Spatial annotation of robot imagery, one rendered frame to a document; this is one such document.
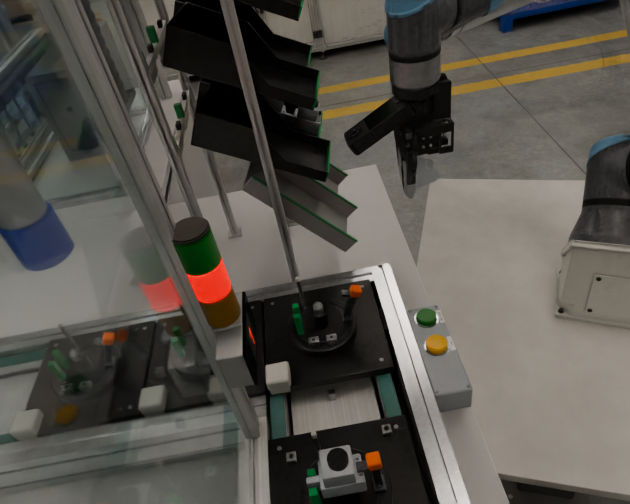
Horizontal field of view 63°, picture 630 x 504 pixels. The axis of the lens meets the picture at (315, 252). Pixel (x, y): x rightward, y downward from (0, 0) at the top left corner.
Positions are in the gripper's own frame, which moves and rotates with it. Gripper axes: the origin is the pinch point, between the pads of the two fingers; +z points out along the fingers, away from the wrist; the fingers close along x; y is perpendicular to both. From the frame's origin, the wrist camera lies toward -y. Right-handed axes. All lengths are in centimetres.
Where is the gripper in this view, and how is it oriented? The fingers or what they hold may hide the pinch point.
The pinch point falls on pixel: (406, 191)
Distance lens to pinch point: 93.0
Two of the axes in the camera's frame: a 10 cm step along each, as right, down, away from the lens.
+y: 9.8, -1.9, -0.1
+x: -1.1, -6.4, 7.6
